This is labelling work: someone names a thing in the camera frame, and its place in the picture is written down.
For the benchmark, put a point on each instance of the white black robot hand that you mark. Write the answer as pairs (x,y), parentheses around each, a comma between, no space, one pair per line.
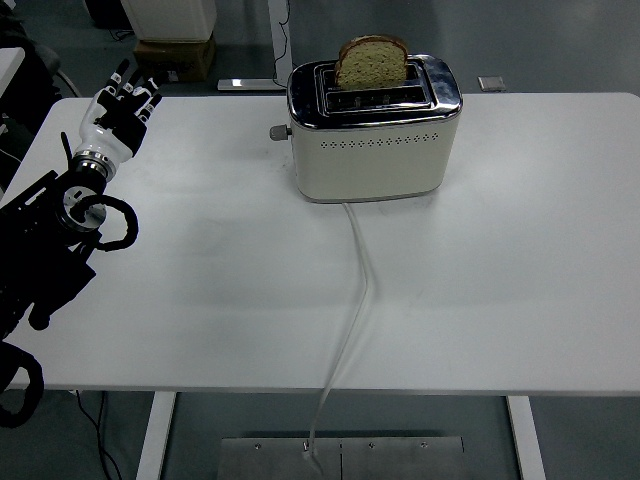
(100,136)

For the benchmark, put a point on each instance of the grey toaster lever knob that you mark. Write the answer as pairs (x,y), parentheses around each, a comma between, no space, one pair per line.
(278,132)

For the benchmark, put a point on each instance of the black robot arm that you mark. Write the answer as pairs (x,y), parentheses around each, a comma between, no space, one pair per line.
(35,240)

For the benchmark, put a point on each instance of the cream chrome two-slot toaster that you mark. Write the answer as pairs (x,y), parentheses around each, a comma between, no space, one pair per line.
(370,165)

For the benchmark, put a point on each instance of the black office chair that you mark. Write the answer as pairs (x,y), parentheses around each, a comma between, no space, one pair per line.
(30,85)

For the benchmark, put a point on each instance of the brown cardboard box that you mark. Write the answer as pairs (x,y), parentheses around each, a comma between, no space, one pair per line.
(175,57)

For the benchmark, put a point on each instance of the white side table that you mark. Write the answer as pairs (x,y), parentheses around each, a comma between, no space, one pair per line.
(7,65)

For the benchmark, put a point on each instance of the dark background object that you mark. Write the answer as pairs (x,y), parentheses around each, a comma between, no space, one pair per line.
(107,12)

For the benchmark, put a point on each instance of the white plastic container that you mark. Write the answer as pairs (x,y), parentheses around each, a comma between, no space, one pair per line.
(170,17)

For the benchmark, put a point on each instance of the brown bread slice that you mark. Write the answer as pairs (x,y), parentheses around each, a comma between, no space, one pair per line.
(371,65)

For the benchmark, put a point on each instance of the white table leg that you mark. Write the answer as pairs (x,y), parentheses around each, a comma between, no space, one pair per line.
(525,440)
(156,435)

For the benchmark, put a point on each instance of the small grey floor plate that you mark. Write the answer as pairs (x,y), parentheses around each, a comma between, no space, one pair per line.
(491,83)

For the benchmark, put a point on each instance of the grey metal plate with screws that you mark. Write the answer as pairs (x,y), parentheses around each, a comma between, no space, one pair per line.
(400,460)

